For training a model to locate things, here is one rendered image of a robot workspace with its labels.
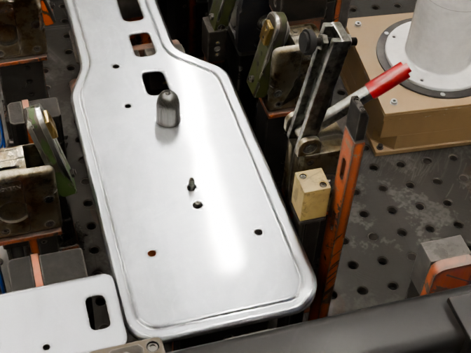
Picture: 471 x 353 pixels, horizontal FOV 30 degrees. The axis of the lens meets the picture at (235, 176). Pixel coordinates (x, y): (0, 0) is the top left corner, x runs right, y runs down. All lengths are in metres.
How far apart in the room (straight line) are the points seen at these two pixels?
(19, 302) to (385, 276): 0.63
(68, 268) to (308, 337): 0.75
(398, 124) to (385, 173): 0.09
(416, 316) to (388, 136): 1.24
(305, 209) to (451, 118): 0.60
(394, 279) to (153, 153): 0.48
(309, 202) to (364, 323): 0.71
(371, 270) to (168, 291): 0.50
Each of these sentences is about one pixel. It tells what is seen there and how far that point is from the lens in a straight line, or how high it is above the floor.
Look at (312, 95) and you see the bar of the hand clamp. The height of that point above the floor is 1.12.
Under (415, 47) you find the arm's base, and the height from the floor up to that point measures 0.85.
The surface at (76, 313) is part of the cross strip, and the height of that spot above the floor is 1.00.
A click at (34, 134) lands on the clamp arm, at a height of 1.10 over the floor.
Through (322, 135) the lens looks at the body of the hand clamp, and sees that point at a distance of 1.10.
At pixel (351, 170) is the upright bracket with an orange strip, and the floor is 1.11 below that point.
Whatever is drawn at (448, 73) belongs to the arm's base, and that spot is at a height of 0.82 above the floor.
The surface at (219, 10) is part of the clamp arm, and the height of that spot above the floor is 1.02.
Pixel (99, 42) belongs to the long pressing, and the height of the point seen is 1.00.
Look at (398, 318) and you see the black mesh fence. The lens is 0.33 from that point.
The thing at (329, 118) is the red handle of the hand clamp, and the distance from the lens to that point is 1.07.
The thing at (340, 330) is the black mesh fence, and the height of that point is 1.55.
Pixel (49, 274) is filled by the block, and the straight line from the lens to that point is 1.05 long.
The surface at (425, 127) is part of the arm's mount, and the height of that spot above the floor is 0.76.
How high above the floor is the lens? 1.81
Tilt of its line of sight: 47 degrees down
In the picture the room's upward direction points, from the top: 4 degrees clockwise
